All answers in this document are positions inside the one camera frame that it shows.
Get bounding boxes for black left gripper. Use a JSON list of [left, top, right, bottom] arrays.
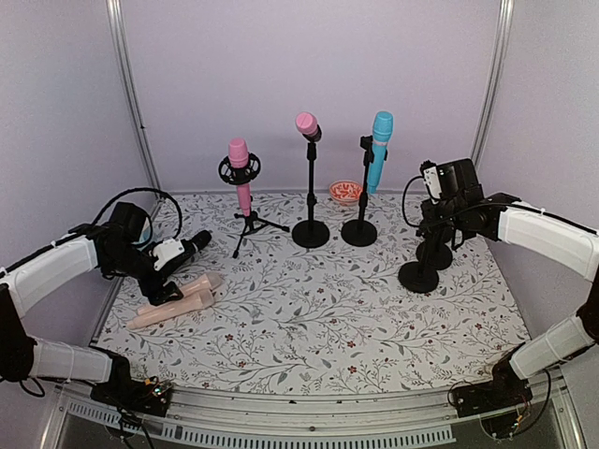
[[107, 241, 183, 305]]

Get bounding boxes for beige microphone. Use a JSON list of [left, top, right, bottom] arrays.
[[137, 273, 222, 319], [126, 290, 214, 329]]

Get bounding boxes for black round stand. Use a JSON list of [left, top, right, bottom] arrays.
[[416, 234, 453, 270], [398, 231, 440, 294]]

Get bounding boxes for black microphone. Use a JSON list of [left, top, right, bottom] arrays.
[[169, 230, 212, 274]]

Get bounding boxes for black stand of blue microphone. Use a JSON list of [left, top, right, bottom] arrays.
[[341, 136, 377, 247]]

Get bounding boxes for blue microphone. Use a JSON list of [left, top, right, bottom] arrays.
[[367, 111, 394, 195]]

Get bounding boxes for black straight stand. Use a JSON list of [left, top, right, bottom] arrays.
[[292, 138, 330, 249]]

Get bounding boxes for pink microphone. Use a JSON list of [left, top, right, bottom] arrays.
[[228, 138, 251, 216], [295, 111, 322, 142]]

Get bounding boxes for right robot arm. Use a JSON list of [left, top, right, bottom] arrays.
[[419, 158, 598, 408]]

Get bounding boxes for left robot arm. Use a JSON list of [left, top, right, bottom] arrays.
[[1, 202, 210, 406]]

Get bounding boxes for blue ceramic mug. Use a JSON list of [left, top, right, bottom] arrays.
[[136, 219, 153, 247]]

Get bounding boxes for red patterned white bowl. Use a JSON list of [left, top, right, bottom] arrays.
[[329, 180, 362, 206]]

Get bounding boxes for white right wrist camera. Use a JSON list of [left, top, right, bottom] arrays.
[[420, 160, 442, 202]]

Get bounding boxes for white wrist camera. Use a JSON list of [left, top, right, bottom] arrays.
[[420, 160, 442, 202], [150, 239, 184, 271]]

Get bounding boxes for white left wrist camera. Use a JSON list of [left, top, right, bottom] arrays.
[[150, 239, 184, 271]]

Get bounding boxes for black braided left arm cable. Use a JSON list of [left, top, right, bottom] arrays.
[[93, 186, 184, 244]]

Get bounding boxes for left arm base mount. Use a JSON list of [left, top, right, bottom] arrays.
[[90, 369, 174, 417]]

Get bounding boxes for black tripod shock mount stand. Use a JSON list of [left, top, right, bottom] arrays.
[[218, 150, 290, 258]]

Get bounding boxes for pink microphone in shock mount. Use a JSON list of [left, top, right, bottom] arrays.
[[228, 138, 251, 216]]

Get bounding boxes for aluminium front frame rail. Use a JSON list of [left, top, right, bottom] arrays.
[[40, 369, 589, 448]]

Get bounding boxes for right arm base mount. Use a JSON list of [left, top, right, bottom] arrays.
[[446, 358, 552, 442]]

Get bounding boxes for aluminium right corner post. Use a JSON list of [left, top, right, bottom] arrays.
[[471, 0, 516, 167]]

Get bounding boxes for aluminium corner post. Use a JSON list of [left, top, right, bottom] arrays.
[[106, 0, 161, 188], [471, 0, 516, 167]]

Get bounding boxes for aluminium left corner post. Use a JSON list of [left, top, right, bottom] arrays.
[[106, 0, 161, 188]]

